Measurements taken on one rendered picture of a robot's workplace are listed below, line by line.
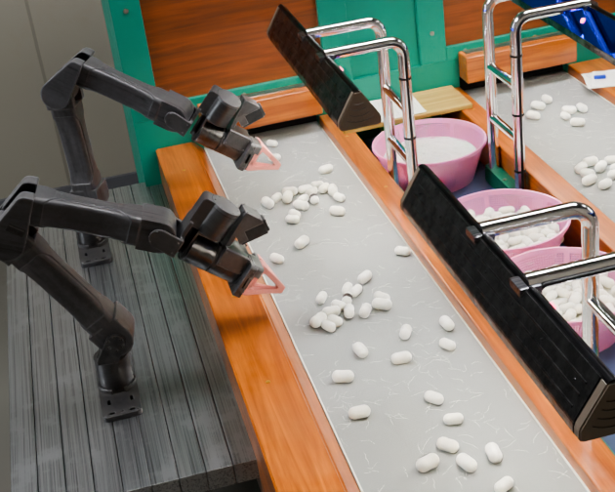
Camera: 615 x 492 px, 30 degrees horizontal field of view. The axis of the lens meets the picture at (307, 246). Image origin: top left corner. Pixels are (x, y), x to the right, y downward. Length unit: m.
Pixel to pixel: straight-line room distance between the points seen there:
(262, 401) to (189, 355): 0.36
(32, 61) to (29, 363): 2.12
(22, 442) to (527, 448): 0.87
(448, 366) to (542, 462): 0.29
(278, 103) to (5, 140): 1.73
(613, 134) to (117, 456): 1.40
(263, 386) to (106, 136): 2.57
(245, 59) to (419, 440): 1.34
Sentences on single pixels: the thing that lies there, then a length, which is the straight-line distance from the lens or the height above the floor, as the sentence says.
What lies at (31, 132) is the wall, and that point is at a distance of 4.35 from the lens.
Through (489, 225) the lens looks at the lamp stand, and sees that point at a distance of 1.55.
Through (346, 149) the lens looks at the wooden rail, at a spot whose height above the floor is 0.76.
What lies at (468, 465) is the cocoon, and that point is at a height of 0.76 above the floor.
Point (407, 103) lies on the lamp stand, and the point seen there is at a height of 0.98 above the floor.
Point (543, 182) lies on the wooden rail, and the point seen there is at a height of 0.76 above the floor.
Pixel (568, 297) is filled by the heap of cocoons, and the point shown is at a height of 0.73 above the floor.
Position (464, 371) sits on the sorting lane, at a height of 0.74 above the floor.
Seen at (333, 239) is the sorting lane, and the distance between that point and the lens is 2.37.
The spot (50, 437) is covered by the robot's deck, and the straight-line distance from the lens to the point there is 2.07.
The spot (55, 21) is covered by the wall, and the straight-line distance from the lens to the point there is 4.22.
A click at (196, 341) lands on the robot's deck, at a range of 2.23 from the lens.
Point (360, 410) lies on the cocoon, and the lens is 1.83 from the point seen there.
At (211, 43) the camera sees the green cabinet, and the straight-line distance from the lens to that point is 2.83.
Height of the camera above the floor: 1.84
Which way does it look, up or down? 28 degrees down
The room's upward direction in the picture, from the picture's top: 8 degrees counter-clockwise
